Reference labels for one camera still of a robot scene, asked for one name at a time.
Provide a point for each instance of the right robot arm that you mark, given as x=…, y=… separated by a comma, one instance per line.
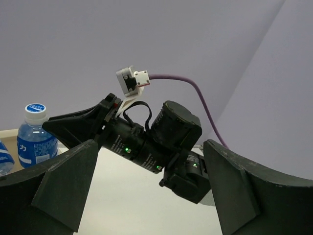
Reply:
x=162, y=145

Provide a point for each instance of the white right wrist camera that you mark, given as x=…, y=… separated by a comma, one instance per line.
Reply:
x=132, y=83

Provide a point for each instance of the blue label bottle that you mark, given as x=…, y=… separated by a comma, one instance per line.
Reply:
x=34, y=144
x=6, y=160

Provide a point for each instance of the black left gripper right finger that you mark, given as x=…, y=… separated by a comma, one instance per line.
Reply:
x=252, y=199

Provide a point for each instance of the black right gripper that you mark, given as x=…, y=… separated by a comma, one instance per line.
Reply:
x=89, y=124

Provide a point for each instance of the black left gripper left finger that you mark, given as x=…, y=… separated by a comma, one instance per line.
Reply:
x=48, y=198

